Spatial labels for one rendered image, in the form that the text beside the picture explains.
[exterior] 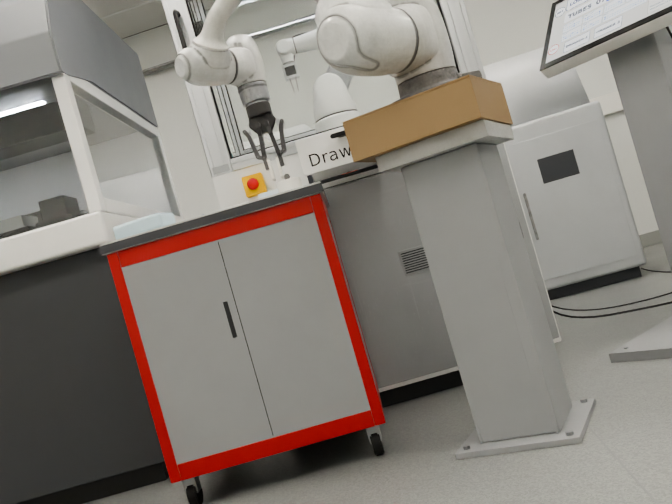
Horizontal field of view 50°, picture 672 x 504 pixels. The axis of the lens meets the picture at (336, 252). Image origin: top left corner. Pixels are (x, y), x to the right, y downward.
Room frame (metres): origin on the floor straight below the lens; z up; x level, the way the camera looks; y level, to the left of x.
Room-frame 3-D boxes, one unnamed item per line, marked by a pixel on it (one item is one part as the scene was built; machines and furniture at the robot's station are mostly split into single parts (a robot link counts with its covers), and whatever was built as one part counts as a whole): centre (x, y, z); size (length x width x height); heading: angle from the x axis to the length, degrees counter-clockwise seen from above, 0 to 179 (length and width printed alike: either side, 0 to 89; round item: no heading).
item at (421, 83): (1.81, -0.36, 0.90); 0.22 x 0.18 x 0.06; 74
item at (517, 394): (1.82, -0.34, 0.38); 0.30 x 0.30 x 0.76; 63
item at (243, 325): (2.22, 0.29, 0.38); 0.62 x 0.58 x 0.76; 89
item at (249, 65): (2.17, 0.12, 1.20); 0.13 x 0.11 x 0.16; 135
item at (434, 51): (1.80, -0.33, 1.03); 0.18 x 0.16 x 0.22; 137
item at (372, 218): (2.99, -0.18, 0.40); 1.03 x 0.95 x 0.80; 89
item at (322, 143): (2.19, -0.12, 0.87); 0.29 x 0.02 x 0.11; 89
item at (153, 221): (2.01, 0.49, 0.78); 0.15 x 0.10 x 0.04; 77
